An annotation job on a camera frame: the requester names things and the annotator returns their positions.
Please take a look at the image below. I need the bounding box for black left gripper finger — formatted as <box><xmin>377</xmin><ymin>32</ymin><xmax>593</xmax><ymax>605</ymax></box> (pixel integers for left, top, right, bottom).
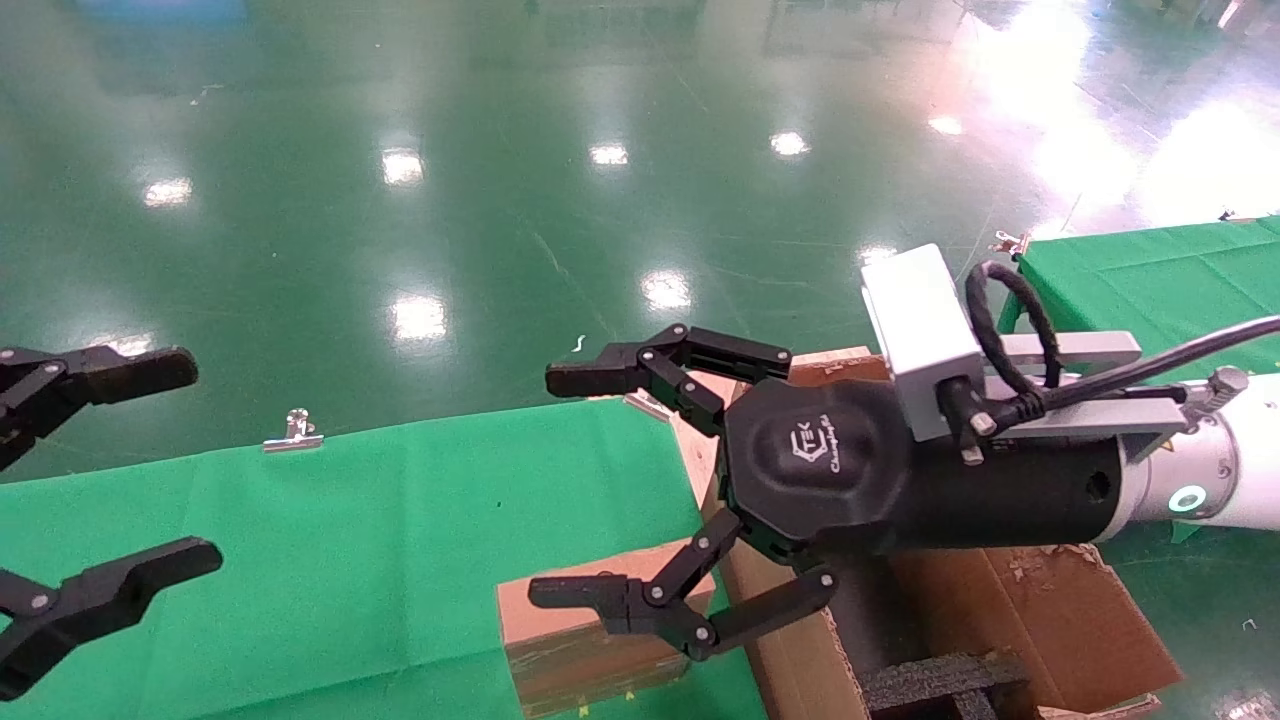
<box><xmin>0</xmin><ymin>537</ymin><xmax>224</xmax><ymax>701</ymax></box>
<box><xmin>0</xmin><ymin>345</ymin><xmax>199</xmax><ymax>471</ymax></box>

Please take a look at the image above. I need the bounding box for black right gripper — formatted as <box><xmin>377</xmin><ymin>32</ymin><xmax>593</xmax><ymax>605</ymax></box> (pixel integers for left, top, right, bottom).
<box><xmin>528</xmin><ymin>323</ymin><xmax>1123</xmax><ymax>662</ymax></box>

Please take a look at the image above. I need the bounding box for small brown cardboard box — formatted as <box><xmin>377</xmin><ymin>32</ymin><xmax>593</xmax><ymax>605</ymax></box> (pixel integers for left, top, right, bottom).
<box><xmin>497</xmin><ymin>540</ymin><xmax>723</xmax><ymax>720</ymax></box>

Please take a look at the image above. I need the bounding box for large open cardboard carton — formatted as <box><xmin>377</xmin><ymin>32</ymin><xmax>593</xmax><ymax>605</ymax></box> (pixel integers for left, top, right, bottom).
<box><xmin>668</xmin><ymin>345</ymin><xmax>1186</xmax><ymax>720</ymax></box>

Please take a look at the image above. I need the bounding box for large green tablecloth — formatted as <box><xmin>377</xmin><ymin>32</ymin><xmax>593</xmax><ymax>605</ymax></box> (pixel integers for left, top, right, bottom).
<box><xmin>0</xmin><ymin>398</ymin><xmax>767</xmax><ymax>720</ymax></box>

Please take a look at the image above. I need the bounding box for black foam insert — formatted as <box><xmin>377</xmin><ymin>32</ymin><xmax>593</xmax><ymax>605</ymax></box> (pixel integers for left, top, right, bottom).
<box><xmin>860</xmin><ymin>650</ymin><xmax>1031</xmax><ymax>720</ymax></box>

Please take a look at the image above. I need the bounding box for green tablecloth with hanging corner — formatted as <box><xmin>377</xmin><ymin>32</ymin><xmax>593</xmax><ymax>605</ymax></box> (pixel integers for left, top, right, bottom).
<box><xmin>998</xmin><ymin>215</ymin><xmax>1280</xmax><ymax>547</ymax></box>

